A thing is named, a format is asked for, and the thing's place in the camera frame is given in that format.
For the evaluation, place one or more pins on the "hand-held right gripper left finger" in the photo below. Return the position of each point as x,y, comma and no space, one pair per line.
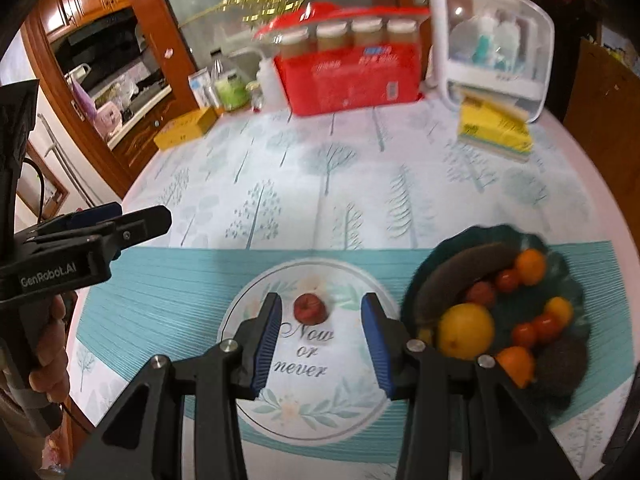
265,350

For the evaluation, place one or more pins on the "clear bottle with green label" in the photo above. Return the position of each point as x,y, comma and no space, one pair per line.
232,92

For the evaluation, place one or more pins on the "small glass jar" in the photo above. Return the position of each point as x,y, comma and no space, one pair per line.
255,97

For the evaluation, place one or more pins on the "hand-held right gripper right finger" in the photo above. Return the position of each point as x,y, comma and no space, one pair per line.
375,345

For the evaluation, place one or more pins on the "dark green wavy plate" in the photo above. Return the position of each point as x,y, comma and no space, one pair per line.
570,280

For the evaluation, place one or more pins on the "large yellow citrus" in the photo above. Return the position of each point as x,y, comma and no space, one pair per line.
465,332

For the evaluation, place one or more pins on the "red tomato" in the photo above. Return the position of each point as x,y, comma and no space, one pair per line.
546,327
523,335
508,281

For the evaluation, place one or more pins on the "purple bag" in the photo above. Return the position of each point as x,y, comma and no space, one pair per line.
82,95

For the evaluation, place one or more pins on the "jar with beige lid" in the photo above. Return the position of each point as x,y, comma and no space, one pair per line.
294,42
332,37
367,32
402,30

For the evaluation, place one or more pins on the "person's left hand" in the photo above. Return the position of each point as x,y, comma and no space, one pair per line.
52,350

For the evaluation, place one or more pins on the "yellow tissue box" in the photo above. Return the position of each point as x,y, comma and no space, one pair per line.
495,130

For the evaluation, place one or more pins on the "red tissue package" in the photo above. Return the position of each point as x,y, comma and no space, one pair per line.
340,80

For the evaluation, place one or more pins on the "black range hood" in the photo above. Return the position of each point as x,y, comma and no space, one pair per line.
100,25

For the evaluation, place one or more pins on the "small wrinkled red apple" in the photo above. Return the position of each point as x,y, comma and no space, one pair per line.
481,293

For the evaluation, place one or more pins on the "white squeeze bottle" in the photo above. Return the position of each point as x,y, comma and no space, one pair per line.
271,85

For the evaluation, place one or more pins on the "flat yellow box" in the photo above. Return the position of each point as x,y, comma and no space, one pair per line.
185,127

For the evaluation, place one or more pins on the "dark overripe banana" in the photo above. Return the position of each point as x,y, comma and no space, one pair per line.
450,280

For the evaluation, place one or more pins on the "wooden kitchen door frame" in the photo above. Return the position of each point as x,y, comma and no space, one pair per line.
165,20

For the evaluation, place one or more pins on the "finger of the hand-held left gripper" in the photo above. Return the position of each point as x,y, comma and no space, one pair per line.
95,214
145,225

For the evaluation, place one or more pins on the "orange with dark slit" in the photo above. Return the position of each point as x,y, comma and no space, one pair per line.
531,266

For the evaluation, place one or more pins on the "large orange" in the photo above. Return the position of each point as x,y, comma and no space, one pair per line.
517,362

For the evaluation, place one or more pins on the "small white blue box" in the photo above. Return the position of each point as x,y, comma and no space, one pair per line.
200,87

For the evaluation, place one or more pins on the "white storage container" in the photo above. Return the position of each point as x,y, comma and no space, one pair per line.
442,35

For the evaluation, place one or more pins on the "brown wooden panel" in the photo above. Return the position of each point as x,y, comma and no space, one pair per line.
600,110

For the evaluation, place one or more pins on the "small yellow citrus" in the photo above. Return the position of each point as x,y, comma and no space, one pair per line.
559,311

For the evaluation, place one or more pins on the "pink container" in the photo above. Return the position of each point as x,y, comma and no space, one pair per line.
107,117

